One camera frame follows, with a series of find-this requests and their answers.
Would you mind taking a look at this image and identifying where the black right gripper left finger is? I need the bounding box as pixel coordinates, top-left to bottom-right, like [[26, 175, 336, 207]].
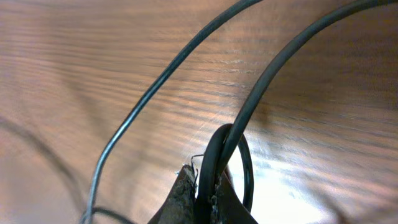
[[148, 165, 195, 224]]

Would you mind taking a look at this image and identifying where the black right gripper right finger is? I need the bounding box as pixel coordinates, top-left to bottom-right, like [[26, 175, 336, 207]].
[[211, 173, 257, 224]]

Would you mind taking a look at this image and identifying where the thick black USB cable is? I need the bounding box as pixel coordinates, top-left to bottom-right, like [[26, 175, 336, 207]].
[[194, 0, 398, 224]]

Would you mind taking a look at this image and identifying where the thin black USB cable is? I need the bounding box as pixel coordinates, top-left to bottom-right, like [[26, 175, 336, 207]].
[[79, 0, 265, 224]]

